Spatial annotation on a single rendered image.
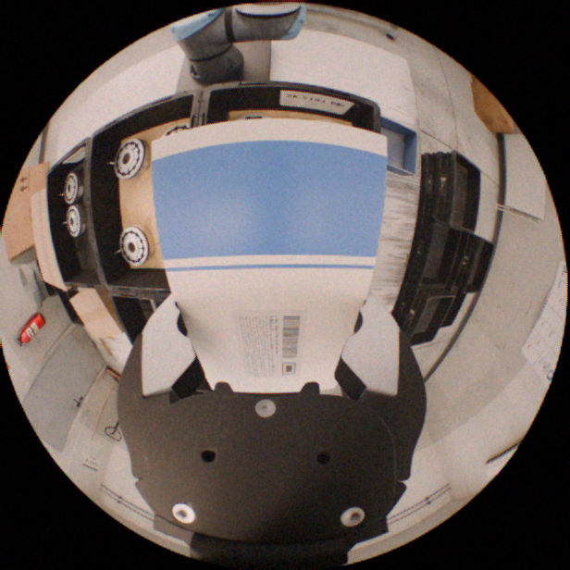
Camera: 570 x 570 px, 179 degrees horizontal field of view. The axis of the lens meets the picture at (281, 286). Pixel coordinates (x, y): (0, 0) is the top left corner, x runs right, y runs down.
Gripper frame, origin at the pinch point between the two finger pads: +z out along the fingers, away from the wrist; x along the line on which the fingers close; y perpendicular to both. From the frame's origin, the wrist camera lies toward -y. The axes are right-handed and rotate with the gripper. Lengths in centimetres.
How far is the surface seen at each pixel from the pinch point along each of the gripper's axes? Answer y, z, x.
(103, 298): 18, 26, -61
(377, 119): -21.7, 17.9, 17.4
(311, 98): -24.9, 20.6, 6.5
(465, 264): 17, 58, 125
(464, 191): -28, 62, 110
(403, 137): -31, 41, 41
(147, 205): -7.0, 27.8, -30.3
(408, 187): -14, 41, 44
